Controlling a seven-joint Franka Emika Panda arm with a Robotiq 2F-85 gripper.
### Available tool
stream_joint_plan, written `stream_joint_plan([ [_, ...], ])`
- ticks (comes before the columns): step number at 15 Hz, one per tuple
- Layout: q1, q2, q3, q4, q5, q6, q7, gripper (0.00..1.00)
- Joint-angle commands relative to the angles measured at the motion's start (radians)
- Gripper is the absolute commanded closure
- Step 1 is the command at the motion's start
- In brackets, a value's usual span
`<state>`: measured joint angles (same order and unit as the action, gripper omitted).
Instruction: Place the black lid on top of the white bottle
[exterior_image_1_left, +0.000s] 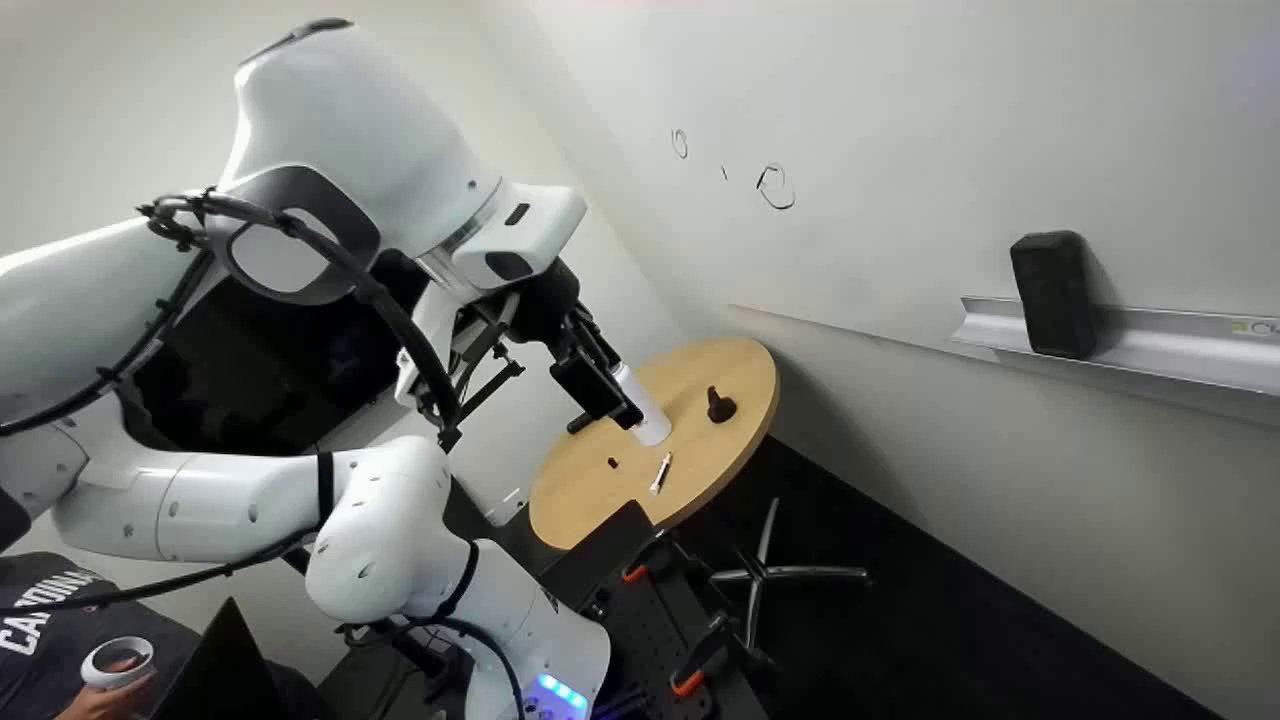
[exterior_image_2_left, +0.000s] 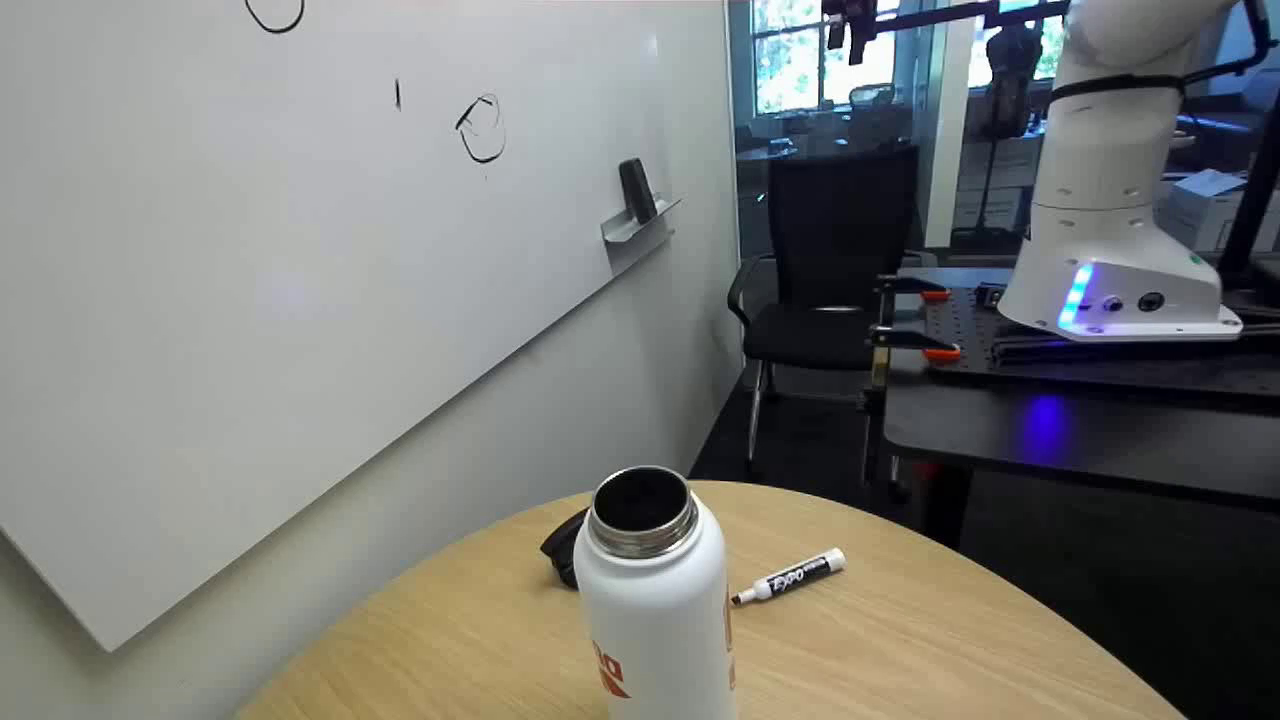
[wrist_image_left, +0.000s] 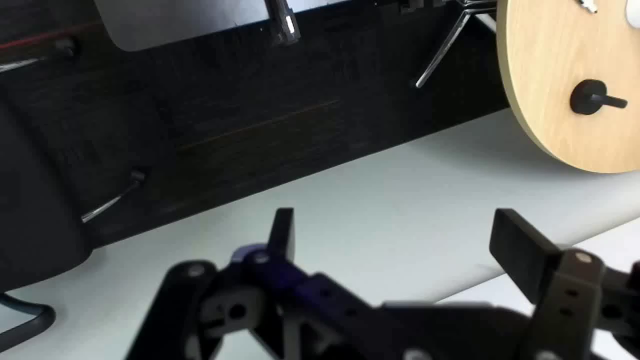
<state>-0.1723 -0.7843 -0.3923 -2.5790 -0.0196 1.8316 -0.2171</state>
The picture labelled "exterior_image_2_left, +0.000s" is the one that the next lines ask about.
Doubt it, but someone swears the black bottle lid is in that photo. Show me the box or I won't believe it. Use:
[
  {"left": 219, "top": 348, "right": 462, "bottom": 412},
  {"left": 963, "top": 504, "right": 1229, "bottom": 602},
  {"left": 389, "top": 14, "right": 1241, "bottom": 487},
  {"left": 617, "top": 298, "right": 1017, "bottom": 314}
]
[{"left": 535, "top": 510, "right": 592, "bottom": 594}]

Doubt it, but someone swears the white bottle with red logo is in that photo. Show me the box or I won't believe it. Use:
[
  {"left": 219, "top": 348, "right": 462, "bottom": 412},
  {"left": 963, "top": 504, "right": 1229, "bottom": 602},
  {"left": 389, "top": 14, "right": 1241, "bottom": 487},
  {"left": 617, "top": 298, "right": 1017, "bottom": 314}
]
[{"left": 571, "top": 461, "right": 739, "bottom": 720}]

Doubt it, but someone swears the grey whiteboard tray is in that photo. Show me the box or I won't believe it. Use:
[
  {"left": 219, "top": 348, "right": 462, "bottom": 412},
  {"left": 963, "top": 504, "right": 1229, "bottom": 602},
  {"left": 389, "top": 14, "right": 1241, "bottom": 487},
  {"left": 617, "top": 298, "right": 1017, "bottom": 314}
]
[{"left": 594, "top": 197, "right": 680, "bottom": 253}]

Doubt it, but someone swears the black whiteboard eraser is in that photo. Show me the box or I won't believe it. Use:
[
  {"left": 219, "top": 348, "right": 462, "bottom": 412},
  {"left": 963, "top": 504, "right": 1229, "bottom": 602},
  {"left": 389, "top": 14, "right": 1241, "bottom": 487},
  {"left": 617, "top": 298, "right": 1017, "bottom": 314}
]
[{"left": 617, "top": 155, "right": 661, "bottom": 230}]

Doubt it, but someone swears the black office chair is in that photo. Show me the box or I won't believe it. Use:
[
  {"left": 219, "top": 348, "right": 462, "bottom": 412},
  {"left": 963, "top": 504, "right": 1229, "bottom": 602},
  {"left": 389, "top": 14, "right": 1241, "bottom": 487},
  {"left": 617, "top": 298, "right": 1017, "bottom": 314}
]
[{"left": 722, "top": 140, "right": 934, "bottom": 473}]

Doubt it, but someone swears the bright window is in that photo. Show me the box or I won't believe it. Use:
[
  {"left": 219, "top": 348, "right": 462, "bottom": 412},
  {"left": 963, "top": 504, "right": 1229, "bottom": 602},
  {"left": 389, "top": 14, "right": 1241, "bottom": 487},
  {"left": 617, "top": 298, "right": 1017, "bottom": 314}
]
[{"left": 744, "top": 0, "right": 1084, "bottom": 115}]

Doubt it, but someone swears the black robot workbench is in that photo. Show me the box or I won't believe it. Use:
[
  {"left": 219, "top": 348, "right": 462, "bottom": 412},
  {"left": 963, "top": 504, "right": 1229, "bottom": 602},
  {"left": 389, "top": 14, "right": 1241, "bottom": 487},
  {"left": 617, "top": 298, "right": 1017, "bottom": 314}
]
[{"left": 879, "top": 259, "right": 1280, "bottom": 510}]

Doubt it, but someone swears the black slanted pole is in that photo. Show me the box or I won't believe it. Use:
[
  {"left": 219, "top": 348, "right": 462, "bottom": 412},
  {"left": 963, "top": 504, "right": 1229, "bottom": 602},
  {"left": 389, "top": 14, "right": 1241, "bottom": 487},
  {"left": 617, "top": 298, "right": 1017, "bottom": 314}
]
[{"left": 1214, "top": 78, "right": 1280, "bottom": 293}]

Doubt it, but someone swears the black clamp with orange handle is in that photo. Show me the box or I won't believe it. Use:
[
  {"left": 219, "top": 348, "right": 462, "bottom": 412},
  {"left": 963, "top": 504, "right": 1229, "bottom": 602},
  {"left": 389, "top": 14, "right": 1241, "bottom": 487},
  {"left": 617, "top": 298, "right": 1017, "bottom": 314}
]
[
  {"left": 862, "top": 326, "right": 963, "bottom": 392},
  {"left": 872, "top": 278, "right": 952, "bottom": 326}
]

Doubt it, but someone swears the white wall whiteboard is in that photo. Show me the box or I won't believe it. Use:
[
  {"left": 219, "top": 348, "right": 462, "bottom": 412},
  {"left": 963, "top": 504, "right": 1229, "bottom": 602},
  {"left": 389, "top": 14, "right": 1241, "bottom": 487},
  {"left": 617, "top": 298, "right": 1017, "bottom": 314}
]
[{"left": 0, "top": 0, "right": 731, "bottom": 657}]

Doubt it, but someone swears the black overhead mount bar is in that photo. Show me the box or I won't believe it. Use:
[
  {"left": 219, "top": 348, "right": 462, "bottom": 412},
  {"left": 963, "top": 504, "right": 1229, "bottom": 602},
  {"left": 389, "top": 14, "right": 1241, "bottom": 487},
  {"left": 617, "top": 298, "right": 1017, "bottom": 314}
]
[{"left": 820, "top": 0, "right": 1071, "bottom": 65}]

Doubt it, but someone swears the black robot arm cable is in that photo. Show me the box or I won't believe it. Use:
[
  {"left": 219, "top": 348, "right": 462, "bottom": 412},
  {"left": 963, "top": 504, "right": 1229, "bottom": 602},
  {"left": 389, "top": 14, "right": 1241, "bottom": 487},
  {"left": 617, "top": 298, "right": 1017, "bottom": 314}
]
[{"left": 1043, "top": 67, "right": 1191, "bottom": 108}]

